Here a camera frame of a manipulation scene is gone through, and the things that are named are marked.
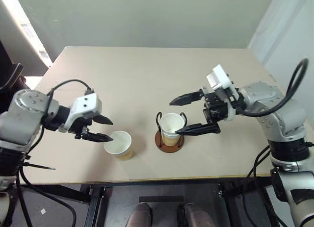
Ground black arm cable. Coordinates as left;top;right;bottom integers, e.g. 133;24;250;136
46;79;96;110
235;58;310;118

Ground black table frame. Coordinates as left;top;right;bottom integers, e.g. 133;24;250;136
21;175;274;227

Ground black chair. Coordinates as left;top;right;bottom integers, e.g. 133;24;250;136
0;38;28;115

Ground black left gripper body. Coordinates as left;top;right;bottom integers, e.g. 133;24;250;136
69;117;95;140

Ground white paper cup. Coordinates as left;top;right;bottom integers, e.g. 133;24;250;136
159;113;185;147
104;130;134;161

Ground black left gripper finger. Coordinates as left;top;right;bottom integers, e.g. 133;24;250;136
81;131;114;143
94;114;114;126

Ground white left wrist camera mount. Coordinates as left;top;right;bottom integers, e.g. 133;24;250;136
64;93;103;134

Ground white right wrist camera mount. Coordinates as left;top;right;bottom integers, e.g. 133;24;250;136
206;64;243;121

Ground black body cable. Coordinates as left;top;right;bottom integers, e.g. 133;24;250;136
246;144;290;227
15;160;77;227

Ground black wire cup holder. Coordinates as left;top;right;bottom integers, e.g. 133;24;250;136
155;111;188;153

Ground black left body cable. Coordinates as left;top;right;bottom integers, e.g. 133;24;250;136
15;160;77;227

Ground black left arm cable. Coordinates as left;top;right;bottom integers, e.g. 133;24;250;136
46;79;96;110

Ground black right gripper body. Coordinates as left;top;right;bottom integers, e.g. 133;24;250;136
200;88;233;126

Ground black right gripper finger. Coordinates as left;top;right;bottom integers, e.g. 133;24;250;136
169;89;206;106
175;122;221;136

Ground black right body cable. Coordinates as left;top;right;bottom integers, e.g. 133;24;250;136
246;144;290;227

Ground dark rounded shape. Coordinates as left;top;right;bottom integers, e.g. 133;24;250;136
182;202;216;227
126;202;153;227

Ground black zip tie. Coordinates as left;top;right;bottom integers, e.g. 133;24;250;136
22;162;56;171

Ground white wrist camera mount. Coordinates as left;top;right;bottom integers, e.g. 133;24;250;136
64;93;103;134
206;64;243;121

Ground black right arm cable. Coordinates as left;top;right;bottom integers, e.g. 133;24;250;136
235;58;310;118

